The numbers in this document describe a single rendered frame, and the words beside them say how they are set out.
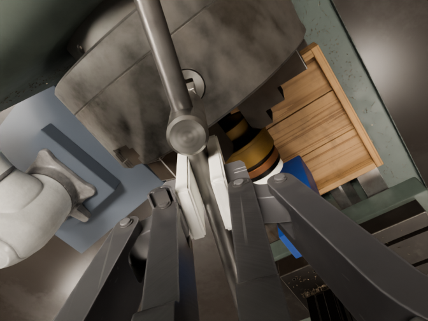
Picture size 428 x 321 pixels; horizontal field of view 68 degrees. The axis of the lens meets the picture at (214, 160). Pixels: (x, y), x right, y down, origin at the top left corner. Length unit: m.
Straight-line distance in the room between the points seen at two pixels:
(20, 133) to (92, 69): 0.73
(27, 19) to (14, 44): 0.03
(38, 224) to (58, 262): 1.74
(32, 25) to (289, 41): 0.25
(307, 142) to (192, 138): 0.57
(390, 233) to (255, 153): 0.43
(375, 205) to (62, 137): 0.82
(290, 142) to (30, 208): 0.60
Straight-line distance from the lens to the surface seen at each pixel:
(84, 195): 0.97
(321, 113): 0.70
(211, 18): 0.31
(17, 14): 0.34
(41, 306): 3.02
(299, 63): 0.43
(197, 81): 0.31
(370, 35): 1.64
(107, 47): 0.32
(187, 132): 0.16
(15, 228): 0.81
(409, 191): 0.83
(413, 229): 0.81
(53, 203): 0.88
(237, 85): 0.32
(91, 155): 0.97
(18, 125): 1.04
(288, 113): 0.69
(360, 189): 0.87
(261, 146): 0.46
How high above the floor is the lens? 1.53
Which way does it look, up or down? 62 degrees down
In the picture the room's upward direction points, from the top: 171 degrees counter-clockwise
